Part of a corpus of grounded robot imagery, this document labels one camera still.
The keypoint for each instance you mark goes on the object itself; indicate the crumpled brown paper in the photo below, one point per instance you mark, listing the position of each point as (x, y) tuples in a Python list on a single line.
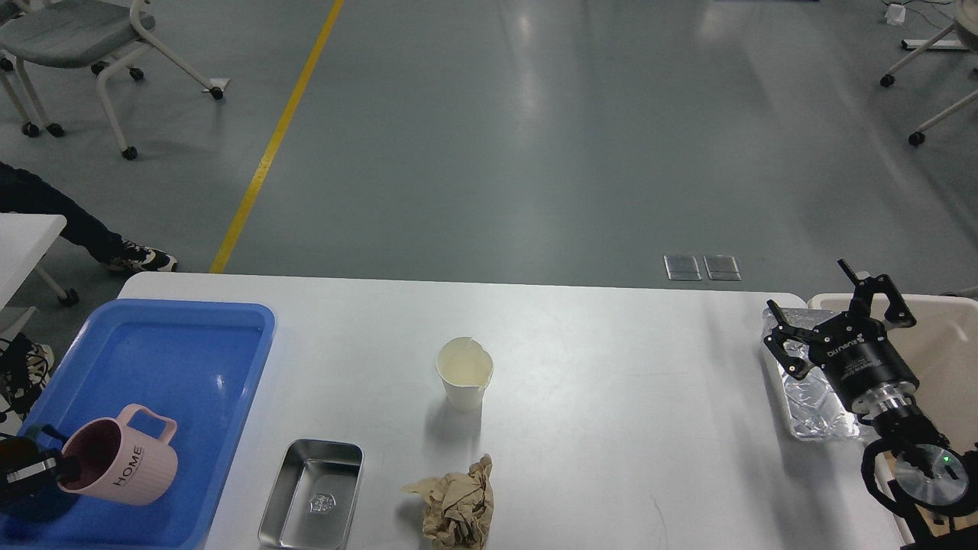
[(459, 506)]

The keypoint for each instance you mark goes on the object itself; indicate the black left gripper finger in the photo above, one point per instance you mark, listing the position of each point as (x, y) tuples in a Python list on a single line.
[(37, 470)]

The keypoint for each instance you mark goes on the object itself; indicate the metal floor plate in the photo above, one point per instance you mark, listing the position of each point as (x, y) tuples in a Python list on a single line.
[(722, 267), (682, 267)]

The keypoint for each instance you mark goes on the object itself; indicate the stainless steel rectangular tin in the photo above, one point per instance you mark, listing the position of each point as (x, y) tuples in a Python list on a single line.
[(312, 501)]

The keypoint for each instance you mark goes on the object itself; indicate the aluminium foil tray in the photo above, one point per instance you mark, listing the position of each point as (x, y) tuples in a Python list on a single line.
[(808, 409)]

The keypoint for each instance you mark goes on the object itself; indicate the person in dark trousers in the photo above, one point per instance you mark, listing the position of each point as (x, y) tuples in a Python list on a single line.
[(27, 367)]

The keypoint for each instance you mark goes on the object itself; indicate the white side table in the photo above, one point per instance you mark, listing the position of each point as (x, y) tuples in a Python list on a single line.
[(25, 239)]

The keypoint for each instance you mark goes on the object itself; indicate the beige plastic bin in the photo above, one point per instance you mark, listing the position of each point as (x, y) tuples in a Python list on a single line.
[(942, 352)]

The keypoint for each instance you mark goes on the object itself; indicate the grey office chair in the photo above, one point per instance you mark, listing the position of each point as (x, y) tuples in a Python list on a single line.
[(77, 34)]

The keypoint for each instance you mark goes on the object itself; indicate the right metal floor plate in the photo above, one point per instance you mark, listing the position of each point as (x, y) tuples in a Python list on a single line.
[(722, 267)]

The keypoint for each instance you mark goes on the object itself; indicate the white paper cup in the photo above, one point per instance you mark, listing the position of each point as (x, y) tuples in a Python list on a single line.
[(466, 370)]

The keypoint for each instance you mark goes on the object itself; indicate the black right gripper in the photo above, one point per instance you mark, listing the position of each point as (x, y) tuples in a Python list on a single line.
[(852, 350)]

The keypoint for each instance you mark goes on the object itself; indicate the left metal floor plate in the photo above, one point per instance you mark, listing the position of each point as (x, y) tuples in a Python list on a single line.
[(682, 267)]

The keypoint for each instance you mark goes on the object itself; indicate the blue plastic tray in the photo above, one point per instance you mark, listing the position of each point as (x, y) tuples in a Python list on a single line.
[(198, 363)]

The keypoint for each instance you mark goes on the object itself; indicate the pink ribbed mug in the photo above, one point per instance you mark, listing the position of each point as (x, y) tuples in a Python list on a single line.
[(118, 463)]

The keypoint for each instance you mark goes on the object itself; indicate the dark blue mug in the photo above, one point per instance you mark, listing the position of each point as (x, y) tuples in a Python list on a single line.
[(17, 446)]

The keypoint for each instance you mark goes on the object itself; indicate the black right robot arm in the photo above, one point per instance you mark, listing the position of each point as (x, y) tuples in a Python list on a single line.
[(910, 468)]

